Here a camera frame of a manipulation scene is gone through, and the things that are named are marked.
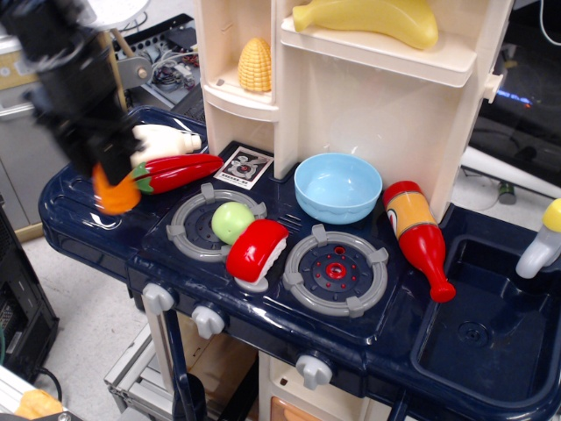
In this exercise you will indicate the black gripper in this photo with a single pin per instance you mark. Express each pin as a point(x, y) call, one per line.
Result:
point(78, 103)

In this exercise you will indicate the orange toy carrot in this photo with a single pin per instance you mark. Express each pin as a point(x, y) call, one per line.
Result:
point(114, 199)

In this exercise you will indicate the light blue plastic bowl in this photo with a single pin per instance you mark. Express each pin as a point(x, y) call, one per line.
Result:
point(337, 188)

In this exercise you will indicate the white toy bottle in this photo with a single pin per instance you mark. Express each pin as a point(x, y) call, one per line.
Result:
point(161, 141)

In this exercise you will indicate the red toy chili pepper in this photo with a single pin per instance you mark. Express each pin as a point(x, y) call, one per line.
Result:
point(165, 174)

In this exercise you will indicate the grey left stove burner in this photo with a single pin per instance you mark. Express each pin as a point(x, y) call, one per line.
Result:
point(190, 228)

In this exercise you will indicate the grey stove burner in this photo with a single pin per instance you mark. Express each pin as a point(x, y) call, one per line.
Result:
point(336, 274)
point(190, 228)

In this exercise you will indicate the black white sticker label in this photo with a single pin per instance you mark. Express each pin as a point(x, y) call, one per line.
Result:
point(244, 167)

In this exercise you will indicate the green toy apple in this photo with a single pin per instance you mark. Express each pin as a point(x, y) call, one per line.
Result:
point(230, 220)

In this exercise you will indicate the grey left stove knob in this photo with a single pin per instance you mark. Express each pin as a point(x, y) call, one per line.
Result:
point(157, 299)

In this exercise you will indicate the grey stove knob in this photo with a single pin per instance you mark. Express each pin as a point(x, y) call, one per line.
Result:
point(208, 322)
point(157, 299)
point(314, 372)

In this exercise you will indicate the navy blue toy kitchen counter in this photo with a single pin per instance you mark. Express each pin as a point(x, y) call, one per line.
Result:
point(492, 353)

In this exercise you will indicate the yellow toy corn cob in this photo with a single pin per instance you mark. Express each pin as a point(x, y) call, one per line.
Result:
point(255, 66)

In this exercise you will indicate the red toy sushi piece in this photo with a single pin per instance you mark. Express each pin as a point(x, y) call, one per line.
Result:
point(256, 249)

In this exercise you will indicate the grey middle stove knob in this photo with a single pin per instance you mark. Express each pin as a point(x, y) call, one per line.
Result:
point(208, 322)

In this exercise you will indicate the black computer case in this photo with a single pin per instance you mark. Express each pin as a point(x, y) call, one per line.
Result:
point(28, 324)

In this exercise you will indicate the grey right stove burner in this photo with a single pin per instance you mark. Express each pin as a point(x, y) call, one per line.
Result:
point(336, 274)

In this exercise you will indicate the grey right stove knob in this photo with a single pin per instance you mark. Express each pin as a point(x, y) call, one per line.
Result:
point(314, 372)

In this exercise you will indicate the cream toy kitchen shelf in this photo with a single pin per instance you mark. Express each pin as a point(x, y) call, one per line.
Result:
point(409, 112)

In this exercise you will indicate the red toy ketchup bottle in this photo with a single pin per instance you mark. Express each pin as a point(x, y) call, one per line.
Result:
point(420, 238)

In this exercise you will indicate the yellow toy banana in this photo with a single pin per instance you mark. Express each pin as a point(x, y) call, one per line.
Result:
point(411, 22)

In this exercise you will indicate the grey yellow toy faucet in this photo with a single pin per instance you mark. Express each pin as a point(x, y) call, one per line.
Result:
point(544, 250)

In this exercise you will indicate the black electronics box with wires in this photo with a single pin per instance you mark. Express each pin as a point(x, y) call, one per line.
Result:
point(171, 49)

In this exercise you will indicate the aluminium extrusion frame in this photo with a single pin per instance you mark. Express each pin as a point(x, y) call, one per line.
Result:
point(141, 379)

